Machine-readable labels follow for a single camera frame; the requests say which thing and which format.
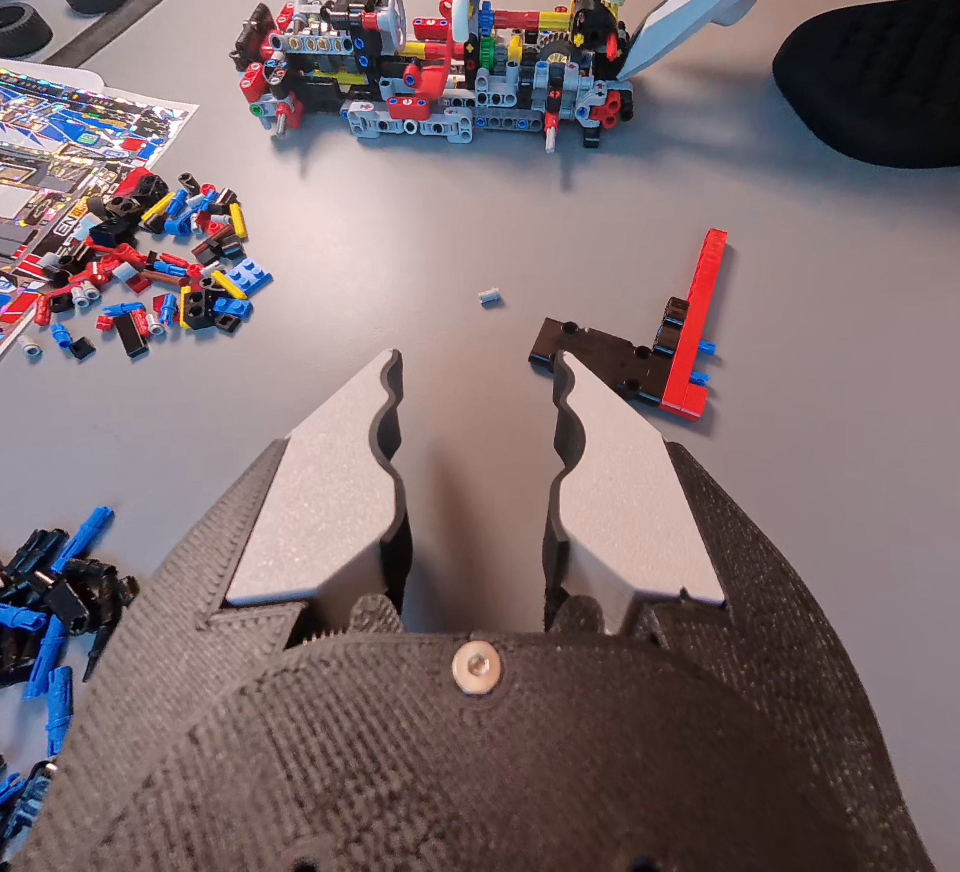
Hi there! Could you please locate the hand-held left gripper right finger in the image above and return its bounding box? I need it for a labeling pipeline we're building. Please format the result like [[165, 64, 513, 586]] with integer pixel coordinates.
[[544, 350, 729, 637]]

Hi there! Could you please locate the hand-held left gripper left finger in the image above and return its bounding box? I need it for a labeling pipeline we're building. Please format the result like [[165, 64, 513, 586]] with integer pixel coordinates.
[[223, 349, 414, 611]]

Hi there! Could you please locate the partly built lego car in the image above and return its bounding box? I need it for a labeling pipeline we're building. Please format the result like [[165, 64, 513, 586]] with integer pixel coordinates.
[[228, 0, 636, 155]]

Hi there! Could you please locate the long red lego beam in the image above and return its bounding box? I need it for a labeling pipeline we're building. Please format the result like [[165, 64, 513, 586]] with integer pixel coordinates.
[[660, 228, 729, 425]]

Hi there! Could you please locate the pile of mixed lego pieces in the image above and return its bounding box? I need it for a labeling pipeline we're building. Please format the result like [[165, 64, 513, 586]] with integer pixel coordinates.
[[21, 167, 275, 363]]

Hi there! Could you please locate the pile of black blue pins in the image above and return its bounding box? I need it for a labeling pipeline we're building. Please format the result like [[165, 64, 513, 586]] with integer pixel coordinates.
[[0, 506, 141, 847]]

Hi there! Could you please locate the colourful sticker sheet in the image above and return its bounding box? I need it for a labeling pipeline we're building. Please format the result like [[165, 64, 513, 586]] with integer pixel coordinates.
[[0, 65, 201, 357]]

